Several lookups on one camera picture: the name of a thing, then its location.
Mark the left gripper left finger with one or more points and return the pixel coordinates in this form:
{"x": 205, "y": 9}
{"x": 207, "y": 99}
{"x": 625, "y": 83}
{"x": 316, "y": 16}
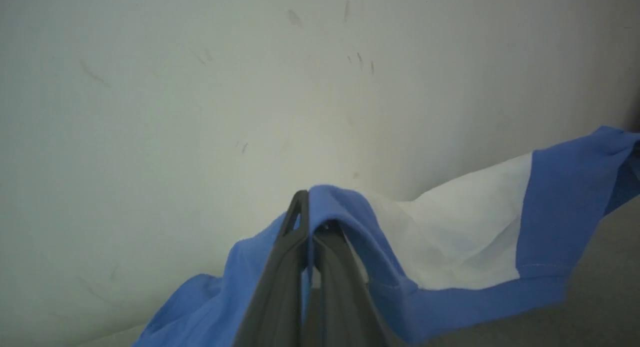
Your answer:
{"x": 280, "y": 287}

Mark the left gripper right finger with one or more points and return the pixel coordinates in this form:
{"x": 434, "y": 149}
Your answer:
{"x": 340, "y": 307}

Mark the blue and white garment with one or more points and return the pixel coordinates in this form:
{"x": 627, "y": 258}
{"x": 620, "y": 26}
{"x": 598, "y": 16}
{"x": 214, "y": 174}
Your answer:
{"x": 560, "y": 212}

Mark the blue cloth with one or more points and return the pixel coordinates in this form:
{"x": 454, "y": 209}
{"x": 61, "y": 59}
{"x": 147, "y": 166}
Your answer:
{"x": 605, "y": 297}

